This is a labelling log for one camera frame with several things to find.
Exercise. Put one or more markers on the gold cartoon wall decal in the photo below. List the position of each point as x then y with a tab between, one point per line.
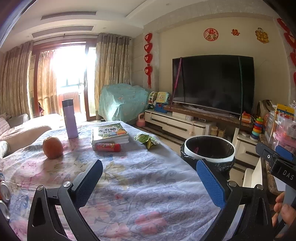
261	35

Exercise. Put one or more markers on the person's right hand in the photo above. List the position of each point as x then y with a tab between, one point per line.
278	202

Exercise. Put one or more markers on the pink kettlebell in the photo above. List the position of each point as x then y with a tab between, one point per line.
141	121

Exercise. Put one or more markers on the wooden jar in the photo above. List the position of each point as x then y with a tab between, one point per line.
214	132

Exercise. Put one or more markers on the black flat television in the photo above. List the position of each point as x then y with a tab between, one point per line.
212	83

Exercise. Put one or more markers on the green snack wrapper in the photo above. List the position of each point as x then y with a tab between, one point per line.
144	138

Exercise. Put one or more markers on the white green toy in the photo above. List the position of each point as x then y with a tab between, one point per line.
152	97

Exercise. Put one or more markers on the brown paper bag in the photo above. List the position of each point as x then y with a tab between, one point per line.
264	107

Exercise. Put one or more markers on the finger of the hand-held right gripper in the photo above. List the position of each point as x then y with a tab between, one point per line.
284	151
263	150

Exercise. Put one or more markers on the sheer beige curtain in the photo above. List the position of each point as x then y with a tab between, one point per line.
46	85

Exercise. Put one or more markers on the white floral pillow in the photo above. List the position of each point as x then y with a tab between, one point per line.
3	148

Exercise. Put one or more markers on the teal covered armchair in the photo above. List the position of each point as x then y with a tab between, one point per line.
122	102

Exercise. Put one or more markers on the beige sofa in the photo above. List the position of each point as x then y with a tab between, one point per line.
30	129

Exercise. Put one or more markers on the floral tablecloth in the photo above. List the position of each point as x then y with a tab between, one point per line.
138	185

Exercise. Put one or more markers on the beige patterned curtain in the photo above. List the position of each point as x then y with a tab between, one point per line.
16	81
111	62

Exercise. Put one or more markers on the wooden balcony door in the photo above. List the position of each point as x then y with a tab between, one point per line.
87	92

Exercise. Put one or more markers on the red candy tube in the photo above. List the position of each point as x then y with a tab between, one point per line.
107	147

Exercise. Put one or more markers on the blue toy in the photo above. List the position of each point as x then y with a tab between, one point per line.
160	108

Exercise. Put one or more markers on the round red wall decal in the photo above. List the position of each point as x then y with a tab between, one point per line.
211	34

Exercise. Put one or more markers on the orange fruit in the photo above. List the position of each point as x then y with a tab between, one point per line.
52	148

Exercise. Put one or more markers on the clear plastic storage box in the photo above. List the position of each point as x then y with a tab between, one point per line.
283	134

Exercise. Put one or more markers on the purple thermos bottle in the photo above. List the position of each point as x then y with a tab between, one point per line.
70	120

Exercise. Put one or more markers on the white television cabinet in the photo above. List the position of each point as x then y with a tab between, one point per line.
175	121

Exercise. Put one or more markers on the white bin with black bag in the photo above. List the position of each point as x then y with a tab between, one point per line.
223	166

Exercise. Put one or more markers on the orange toy phone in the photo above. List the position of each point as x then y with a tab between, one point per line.
246	119

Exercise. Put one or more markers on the yellow green toy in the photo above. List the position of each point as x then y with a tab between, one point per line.
163	97

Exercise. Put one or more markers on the yellow cardboard box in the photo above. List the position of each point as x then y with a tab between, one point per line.
285	111

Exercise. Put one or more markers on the small red wall decal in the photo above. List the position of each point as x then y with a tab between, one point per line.
235	32

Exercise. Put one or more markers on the red hanging heart decoration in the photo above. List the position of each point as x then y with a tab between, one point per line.
148	47
285	27

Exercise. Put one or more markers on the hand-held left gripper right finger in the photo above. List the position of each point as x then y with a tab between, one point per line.
211	185

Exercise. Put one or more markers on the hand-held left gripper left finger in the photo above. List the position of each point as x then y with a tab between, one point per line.
89	183

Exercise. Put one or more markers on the pink striped pillow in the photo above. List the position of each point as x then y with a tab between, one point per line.
3	126

